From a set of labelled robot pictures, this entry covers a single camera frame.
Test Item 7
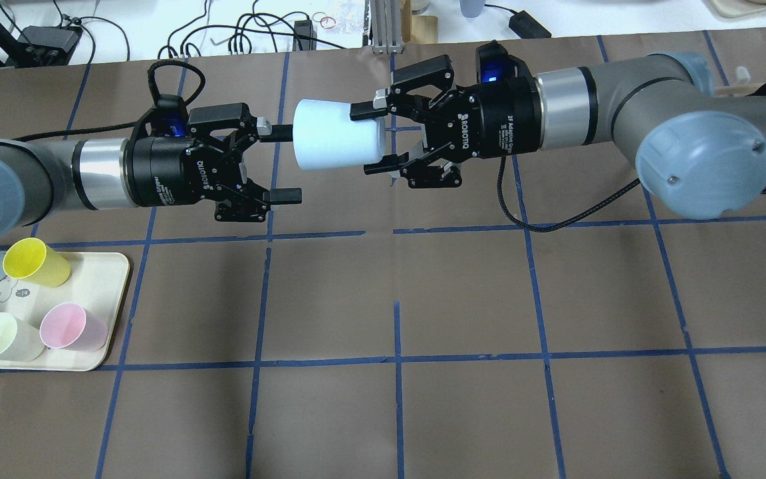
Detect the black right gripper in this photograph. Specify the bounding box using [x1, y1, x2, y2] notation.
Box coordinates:
[350, 41, 542, 189]

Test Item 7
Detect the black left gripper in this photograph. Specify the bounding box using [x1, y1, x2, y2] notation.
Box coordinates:
[124, 95, 302, 222]

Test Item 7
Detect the light blue cup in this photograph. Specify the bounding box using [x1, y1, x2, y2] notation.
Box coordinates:
[293, 99, 385, 172]

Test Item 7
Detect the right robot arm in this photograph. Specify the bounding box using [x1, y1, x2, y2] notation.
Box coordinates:
[349, 41, 766, 220]

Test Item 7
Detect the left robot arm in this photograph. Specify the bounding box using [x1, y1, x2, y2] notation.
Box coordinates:
[0, 94, 302, 237]

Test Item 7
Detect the yellow cup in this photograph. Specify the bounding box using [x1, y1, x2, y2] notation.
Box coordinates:
[2, 238, 72, 287]

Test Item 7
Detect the pink cup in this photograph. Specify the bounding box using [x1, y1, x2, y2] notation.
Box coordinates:
[39, 302, 110, 352]

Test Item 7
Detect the pale green cup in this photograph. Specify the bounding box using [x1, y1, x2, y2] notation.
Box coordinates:
[0, 312, 45, 361]

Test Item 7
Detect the black power adapter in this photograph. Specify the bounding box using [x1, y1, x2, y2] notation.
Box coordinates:
[508, 10, 553, 39]

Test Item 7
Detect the cream plastic tray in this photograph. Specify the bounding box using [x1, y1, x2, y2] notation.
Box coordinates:
[0, 252, 130, 372]

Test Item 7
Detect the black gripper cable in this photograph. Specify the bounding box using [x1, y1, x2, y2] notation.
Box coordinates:
[497, 156, 643, 234]

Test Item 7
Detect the aluminium frame post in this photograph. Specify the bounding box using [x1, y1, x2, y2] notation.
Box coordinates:
[367, 0, 404, 54]

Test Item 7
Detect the black cable bundle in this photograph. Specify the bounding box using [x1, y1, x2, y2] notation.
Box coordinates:
[157, 0, 347, 61]

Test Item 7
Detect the white wire cup rack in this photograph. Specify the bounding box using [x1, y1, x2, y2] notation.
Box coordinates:
[715, 61, 766, 94]

